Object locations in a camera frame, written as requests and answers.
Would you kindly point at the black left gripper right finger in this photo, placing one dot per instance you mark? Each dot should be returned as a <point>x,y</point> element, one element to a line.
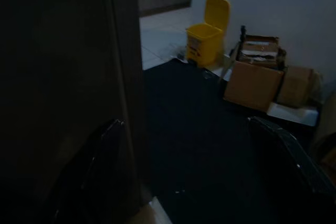
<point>294,182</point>

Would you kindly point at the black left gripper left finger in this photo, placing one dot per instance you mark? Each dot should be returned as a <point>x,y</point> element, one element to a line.
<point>89,182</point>

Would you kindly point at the yellow plastic rubbish bin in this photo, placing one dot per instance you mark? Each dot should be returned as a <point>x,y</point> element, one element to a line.
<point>203,43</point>

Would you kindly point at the white flat tray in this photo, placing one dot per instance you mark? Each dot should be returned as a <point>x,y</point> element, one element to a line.
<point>291,113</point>

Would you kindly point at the small cardboard box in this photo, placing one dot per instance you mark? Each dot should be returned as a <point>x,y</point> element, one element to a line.
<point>295,86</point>

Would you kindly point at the large closed cardboard box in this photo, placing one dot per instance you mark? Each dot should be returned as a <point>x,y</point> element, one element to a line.
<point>252,87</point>

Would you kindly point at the dark wooden cabinet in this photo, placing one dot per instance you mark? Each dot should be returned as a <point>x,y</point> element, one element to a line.
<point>65,51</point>

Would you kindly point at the open cardboard box with papers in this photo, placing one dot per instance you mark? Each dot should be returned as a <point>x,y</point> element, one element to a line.
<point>260,51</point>

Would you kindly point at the black tripod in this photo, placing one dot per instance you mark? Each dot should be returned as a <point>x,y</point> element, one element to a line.
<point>242,33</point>

